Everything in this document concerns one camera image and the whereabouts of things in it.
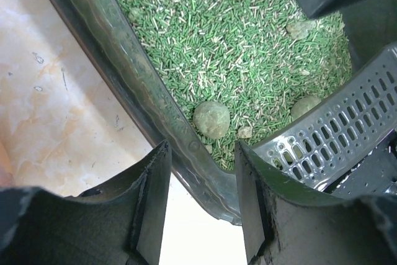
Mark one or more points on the dark litter box tray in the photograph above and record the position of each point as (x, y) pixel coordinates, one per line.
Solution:
(314, 98)

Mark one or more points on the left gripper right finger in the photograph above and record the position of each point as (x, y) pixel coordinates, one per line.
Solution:
(287, 222)

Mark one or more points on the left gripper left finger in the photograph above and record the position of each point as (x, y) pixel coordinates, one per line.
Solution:
(120, 221)

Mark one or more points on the large green litter clump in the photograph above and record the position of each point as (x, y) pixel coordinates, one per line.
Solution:
(212, 119)

